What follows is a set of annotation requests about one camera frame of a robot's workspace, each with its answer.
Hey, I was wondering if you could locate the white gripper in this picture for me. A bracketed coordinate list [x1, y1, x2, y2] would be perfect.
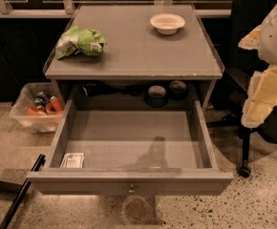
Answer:
[238, 4, 277, 128]

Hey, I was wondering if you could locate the green rice chip bag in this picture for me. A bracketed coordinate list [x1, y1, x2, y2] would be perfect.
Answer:
[55, 26, 107, 60]

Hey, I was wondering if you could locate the grey cabinet counter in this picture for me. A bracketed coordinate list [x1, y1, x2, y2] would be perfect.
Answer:
[45, 5, 224, 80]

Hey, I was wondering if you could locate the open grey top drawer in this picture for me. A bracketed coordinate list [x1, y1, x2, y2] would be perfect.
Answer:
[28, 93, 233, 196]

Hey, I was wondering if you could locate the black office chair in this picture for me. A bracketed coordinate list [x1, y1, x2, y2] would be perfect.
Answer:
[211, 0, 277, 177]

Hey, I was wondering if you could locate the dark round bowl right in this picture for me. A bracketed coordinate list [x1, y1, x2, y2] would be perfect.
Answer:
[169, 80, 188, 100]

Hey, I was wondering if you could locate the dark round bowl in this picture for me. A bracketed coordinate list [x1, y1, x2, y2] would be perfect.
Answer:
[144, 85, 168, 108]
[169, 80, 188, 100]

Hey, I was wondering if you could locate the white paper bowl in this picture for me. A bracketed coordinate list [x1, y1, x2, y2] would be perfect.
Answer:
[150, 13, 185, 35]

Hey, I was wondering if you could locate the dark round bowl left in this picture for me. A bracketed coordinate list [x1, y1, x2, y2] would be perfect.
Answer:
[144, 85, 168, 108]

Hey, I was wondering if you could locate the orange red can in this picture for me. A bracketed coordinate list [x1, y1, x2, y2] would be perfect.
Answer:
[50, 95, 63, 112]

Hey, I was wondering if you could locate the white paper packet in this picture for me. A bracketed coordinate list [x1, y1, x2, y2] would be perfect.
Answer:
[60, 153, 84, 168]

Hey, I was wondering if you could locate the blue green can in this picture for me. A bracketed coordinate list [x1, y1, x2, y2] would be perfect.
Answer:
[34, 92, 50, 107]

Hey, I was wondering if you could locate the clear plastic bin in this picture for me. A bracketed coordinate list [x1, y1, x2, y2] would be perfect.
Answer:
[10, 82, 63, 133]

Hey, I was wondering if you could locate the orange snack packet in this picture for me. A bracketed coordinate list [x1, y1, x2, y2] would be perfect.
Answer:
[27, 107, 47, 115]

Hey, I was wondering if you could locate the black metal bar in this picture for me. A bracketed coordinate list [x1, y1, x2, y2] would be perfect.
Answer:
[0, 154, 46, 229]

